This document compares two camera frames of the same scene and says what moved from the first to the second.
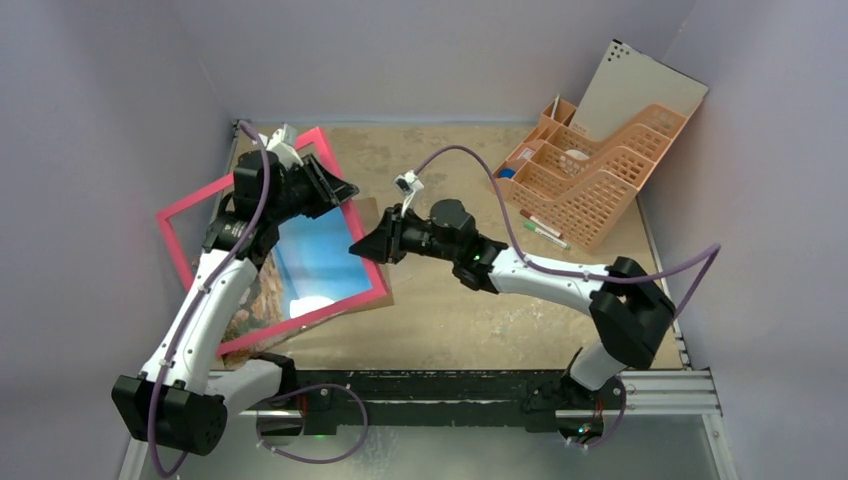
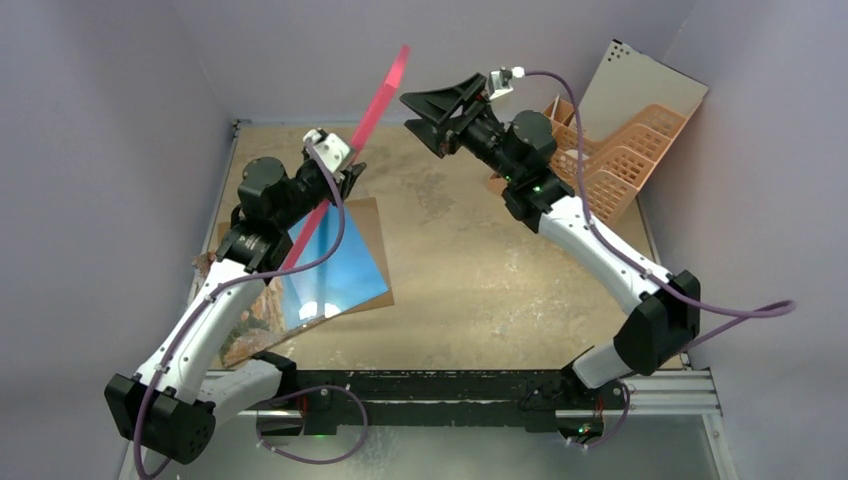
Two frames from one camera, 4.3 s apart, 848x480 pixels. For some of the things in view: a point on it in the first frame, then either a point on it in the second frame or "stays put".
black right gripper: (396, 234) → (460, 118)
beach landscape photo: (311, 263) stays put
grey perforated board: (628, 80) stays put
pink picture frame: (379, 286) → (395, 69)
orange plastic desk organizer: (582, 189) stays put
